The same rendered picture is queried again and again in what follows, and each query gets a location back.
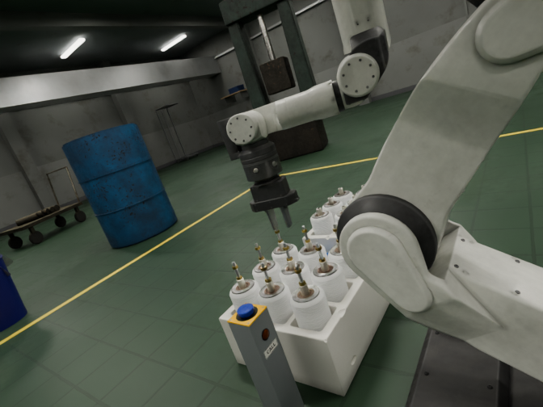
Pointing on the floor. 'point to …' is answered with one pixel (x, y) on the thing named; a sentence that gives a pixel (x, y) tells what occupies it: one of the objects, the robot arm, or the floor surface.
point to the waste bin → (9, 297)
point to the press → (275, 69)
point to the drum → (121, 184)
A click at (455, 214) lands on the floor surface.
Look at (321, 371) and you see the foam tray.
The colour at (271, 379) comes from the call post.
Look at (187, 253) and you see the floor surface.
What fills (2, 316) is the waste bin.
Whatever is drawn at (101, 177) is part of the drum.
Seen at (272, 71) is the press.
